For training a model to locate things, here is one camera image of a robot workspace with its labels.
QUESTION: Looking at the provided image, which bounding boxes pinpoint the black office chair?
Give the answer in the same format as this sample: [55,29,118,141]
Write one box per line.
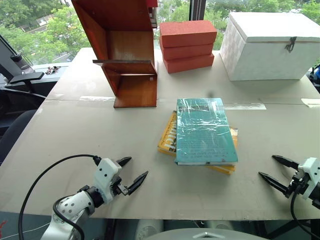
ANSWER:
[0,86,47,165]

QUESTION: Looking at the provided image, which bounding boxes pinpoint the white lidded box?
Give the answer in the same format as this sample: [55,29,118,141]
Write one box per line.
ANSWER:
[219,11,320,82]

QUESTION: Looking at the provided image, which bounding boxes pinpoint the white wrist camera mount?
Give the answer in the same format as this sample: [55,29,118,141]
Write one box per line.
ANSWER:
[298,157,320,201]
[93,157,123,204]

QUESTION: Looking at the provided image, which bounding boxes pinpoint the dark metal box latch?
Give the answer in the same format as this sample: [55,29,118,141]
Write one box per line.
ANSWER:
[284,36,298,54]

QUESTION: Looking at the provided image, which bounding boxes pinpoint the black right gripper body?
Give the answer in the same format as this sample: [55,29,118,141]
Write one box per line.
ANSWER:
[284,169,310,199]

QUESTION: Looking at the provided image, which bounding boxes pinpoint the grey rounded robot body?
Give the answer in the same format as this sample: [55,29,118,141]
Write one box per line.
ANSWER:
[136,219,266,240]

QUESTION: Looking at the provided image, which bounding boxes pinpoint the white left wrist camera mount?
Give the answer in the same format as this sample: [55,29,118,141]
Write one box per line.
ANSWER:
[93,157,123,204]

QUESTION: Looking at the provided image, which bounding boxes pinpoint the dark window frame post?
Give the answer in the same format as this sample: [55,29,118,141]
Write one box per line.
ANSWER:
[188,0,207,22]

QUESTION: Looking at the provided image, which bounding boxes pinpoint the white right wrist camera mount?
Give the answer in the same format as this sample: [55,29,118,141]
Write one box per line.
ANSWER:
[298,157,320,201]

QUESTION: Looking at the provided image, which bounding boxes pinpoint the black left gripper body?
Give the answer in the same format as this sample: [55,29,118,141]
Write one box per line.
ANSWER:
[111,175,130,197]

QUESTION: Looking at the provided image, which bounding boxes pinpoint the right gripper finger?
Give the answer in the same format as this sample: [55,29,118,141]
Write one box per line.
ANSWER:
[271,154,300,171]
[258,171,291,199]

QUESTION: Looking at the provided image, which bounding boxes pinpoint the teal plastic-wrapped book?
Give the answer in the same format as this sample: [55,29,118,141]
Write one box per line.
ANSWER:
[174,97,239,167]

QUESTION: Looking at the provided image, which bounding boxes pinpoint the small red-black clips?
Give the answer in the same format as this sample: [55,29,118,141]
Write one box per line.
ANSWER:
[44,65,62,76]

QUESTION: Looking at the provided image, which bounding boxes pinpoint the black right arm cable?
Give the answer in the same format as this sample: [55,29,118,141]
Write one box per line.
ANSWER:
[289,184,320,240]

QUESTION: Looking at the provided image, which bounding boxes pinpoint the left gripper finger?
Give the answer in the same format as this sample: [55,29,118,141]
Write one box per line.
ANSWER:
[127,170,149,196]
[115,156,133,168]

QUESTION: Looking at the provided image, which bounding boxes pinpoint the black chair armrest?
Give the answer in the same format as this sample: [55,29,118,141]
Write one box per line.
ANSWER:
[8,71,45,86]

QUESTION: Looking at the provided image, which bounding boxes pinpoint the brown wooden bookshelf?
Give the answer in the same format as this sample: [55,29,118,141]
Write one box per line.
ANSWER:
[71,0,159,109]

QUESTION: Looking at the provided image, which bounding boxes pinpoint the clear tape strip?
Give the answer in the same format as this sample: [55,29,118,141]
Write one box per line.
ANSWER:
[223,102,267,111]

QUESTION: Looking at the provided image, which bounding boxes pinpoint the yellow paperback book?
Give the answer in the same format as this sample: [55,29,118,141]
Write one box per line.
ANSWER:
[157,110,239,176]

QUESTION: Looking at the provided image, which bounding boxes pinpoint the blue and black object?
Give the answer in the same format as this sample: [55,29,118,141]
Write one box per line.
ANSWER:
[309,63,320,88]

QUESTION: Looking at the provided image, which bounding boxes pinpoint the orange foam brick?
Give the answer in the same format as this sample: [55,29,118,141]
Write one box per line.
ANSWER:
[159,20,218,49]
[162,52,216,74]
[159,41,215,61]

